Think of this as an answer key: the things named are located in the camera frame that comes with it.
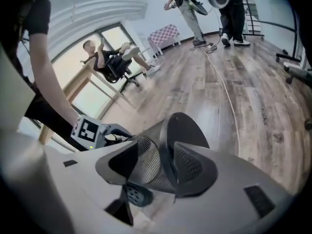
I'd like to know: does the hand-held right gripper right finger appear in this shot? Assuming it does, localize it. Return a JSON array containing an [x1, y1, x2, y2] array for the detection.
[[172, 141, 218, 200]]

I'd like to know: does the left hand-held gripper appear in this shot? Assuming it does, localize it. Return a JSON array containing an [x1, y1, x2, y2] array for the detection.
[[70, 115, 134, 151]]

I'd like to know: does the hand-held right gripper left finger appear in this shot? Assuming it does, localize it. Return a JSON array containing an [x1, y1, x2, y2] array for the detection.
[[95, 140, 139, 185]]

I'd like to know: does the black metal mesh cup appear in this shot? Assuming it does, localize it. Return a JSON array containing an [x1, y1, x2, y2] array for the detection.
[[126, 112, 211, 195]]

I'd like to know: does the person's grey perforated shoe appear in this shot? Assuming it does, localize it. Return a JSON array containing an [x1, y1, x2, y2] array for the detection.
[[126, 182, 155, 207]]

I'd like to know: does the black swivel chair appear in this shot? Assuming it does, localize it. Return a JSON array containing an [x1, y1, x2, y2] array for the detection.
[[103, 54, 141, 88]]

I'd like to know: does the dark-framed window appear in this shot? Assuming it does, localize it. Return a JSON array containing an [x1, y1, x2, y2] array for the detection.
[[48, 21, 137, 129]]

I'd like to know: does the pink checkered table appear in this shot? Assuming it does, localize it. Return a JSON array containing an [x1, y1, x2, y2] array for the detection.
[[147, 24, 182, 59]]

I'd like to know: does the person's black shirt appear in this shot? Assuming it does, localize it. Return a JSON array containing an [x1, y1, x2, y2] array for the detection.
[[14, 0, 52, 37]]

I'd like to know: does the black office chair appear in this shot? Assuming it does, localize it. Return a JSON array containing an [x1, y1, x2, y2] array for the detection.
[[275, 48, 312, 85]]

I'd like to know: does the white wheeled rack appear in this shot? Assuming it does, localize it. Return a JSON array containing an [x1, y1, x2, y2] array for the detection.
[[243, 0, 266, 40]]

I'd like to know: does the white floor cable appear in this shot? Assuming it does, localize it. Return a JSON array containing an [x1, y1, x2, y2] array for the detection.
[[204, 48, 242, 156]]

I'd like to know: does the black floor cable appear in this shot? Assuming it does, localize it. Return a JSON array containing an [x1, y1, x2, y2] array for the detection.
[[189, 40, 218, 52]]

